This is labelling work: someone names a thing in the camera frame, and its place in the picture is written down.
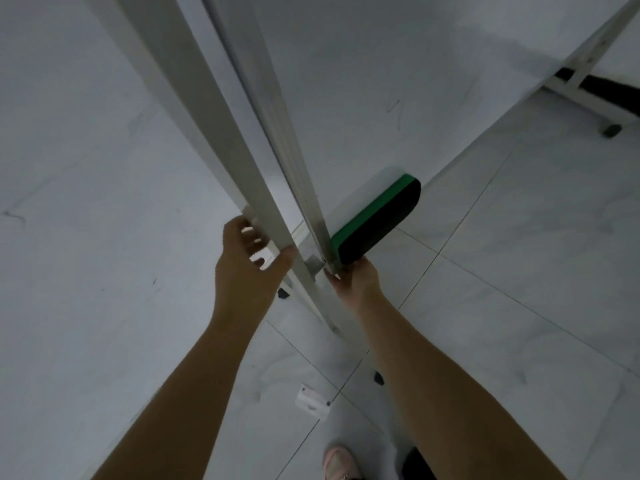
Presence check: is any person's left hand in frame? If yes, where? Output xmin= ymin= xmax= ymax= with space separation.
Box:
xmin=214 ymin=215 xmax=297 ymax=319

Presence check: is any person's right hand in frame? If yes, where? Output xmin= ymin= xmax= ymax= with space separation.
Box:
xmin=324 ymin=257 xmax=387 ymax=316

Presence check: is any green and black board eraser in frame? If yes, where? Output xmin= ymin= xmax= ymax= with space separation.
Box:
xmin=330 ymin=173 xmax=422 ymax=279

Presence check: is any silver metal frame post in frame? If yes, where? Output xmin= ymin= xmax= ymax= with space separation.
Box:
xmin=80 ymin=0 xmax=332 ymax=336

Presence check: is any person's right forearm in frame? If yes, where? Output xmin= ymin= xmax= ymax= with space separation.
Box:
xmin=354 ymin=293 xmax=572 ymax=480

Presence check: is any person's left forearm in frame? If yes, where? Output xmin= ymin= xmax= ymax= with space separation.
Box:
xmin=90 ymin=305 xmax=271 ymax=480

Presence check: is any white paper label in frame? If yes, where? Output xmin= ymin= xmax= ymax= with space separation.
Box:
xmin=295 ymin=385 xmax=333 ymax=420

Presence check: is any pink shoe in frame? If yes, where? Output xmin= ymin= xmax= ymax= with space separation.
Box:
xmin=323 ymin=444 xmax=363 ymax=480

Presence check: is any white whiteboard with metal frame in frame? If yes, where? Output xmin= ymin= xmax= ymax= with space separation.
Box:
xmin=199 ymin=0 xmax=640 ymax=341

